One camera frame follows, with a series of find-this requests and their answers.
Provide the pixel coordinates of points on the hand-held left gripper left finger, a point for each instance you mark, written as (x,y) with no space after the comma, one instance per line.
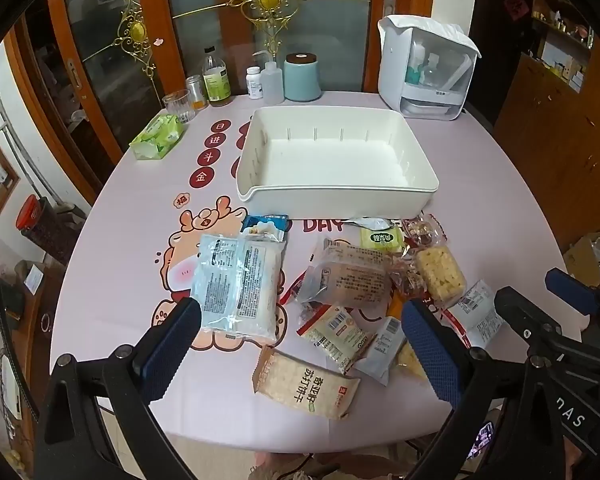
(172,345)

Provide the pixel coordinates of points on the small metal-lidded jar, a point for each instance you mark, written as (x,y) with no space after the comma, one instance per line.
(196,91)

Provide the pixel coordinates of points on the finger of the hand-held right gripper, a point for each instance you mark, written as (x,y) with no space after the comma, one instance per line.
(572,290)
(517,310)

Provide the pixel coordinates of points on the white barcode snack packet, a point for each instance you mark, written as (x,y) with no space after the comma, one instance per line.
(480,310)

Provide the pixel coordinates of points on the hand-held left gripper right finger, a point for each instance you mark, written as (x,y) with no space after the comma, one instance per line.
(430,355)

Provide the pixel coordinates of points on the blue canister brown lid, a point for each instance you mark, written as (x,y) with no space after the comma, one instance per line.
(302,82)

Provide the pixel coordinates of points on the green tissue pack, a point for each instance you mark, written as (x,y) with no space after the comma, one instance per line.
(157,135)

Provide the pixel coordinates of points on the tan soda cracker packet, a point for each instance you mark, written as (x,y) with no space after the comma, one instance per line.
(305,385)

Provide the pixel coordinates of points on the red round container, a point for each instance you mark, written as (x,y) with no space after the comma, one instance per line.
(27,211)

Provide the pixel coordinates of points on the clear plastic bottle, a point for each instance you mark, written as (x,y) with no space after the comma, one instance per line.
(432,74)

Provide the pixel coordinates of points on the wooden shelf cabinet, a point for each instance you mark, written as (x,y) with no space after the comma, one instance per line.
(555,110)

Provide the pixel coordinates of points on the clear printed bread packet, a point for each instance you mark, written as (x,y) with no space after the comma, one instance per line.
(345,275)

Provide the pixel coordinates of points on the white countertop appliance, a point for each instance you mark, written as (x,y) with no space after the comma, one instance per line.
(395,75)

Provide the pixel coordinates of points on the white and orange snack packet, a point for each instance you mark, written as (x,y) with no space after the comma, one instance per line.
(382,347)

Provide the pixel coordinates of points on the small blue snack packet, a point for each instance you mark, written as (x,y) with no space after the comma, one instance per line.
(265,224)

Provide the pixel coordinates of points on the white pill bottle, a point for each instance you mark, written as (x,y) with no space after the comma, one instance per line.
(254,84)

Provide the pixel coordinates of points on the clear squeeze wash bottle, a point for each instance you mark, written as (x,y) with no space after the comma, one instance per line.
(272,85)

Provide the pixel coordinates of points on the beige cracker packet red edge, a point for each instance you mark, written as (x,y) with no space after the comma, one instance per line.
(332,332)

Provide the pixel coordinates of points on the puffed rice cake packet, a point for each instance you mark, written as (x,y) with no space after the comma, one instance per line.
(440,272)

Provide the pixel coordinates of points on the glass bottle green label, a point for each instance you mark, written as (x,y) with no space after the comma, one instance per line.
(216,82)

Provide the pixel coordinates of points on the red and white snack packet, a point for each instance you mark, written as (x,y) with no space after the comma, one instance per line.
(452,321)

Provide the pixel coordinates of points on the clear glass tumbler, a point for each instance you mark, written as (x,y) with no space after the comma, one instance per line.
(179,107)

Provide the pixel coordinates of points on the yellow snack packet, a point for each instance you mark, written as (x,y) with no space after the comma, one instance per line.
(407,360)

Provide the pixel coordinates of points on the green snack packet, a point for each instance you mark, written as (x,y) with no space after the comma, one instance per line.
(380,241)

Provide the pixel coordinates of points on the red clear candy packet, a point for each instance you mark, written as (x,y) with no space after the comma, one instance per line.
(409,280)

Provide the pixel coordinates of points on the glass door large gold ornament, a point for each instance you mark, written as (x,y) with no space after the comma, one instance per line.
(330,35)

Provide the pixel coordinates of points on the large clear white bread packet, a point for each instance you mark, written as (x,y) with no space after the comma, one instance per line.
(240,285)

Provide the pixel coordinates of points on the glass door small gold ornament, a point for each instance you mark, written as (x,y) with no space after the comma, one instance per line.
(100,60)

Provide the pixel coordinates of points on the white plastic bin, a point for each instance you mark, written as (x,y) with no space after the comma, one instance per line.
(330,160)

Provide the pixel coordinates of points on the teal and white bottle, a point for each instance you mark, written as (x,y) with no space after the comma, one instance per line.
(415,70)

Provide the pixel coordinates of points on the cardboard box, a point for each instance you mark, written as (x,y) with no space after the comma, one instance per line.
(582,260)

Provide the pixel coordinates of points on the brown nut snack packet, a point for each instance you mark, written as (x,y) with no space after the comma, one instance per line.
(425,232)

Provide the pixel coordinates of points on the silver snack packet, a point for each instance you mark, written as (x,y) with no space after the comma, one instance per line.
(372,222)

